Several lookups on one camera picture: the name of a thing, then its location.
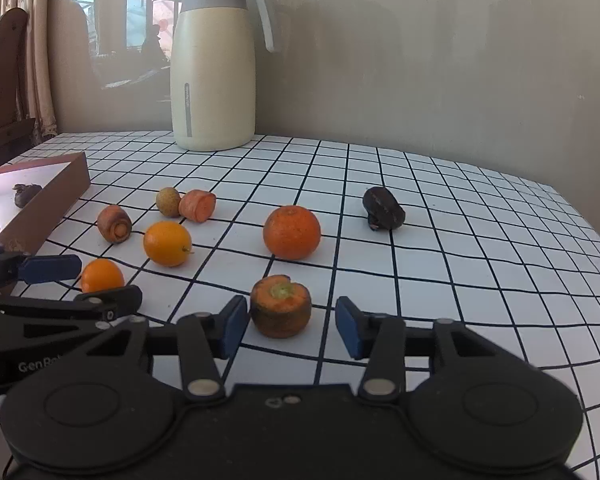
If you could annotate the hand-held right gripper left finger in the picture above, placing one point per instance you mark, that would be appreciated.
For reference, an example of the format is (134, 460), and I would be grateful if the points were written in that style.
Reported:
(236, 327)

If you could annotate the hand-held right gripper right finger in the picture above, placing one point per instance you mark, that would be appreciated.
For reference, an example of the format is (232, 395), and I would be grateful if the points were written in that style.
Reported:
(347, 332)

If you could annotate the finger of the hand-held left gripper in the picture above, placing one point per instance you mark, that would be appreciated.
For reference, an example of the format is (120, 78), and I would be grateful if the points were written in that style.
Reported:
(115, 302)
(50, 267)

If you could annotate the small orange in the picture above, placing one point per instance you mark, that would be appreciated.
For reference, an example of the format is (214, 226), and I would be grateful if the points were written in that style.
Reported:
(167, 243)
(102, 275)

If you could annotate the golden walnut cookie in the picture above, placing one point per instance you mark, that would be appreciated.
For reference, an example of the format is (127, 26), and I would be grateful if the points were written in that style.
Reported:
(280, 310)

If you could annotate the white cardboard tray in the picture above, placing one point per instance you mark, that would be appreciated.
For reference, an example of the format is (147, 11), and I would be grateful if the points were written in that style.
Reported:
(55, 195)

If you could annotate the dark water chestnut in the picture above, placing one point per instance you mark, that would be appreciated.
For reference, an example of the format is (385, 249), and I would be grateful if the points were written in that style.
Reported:
(26, 194)
(382, 207)

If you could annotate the brown roll cake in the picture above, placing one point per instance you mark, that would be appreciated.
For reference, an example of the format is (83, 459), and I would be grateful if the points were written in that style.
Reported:
(114, 223)

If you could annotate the large orange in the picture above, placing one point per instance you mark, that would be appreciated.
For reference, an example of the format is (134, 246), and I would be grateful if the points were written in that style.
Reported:
(292, 232)

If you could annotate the brown longan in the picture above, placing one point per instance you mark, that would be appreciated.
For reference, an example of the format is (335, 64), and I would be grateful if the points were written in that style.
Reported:
(168, 202)

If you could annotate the orange carrot piece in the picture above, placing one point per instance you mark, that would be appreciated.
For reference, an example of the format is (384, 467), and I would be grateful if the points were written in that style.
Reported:
(197, 205)

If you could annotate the white checked tablecloth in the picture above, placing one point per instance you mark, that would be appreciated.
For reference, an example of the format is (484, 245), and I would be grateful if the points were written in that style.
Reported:
(455, 240)

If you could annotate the dark wooden bench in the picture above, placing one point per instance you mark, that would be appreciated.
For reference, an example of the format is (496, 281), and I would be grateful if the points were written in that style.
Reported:
(10, 70)

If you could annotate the beige patterned curtain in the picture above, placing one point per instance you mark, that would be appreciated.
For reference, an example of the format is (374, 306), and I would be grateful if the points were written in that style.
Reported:
(35, 35)

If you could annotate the cream thermos jug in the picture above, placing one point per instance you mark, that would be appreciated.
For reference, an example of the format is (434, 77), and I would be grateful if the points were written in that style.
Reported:
(215, 85)

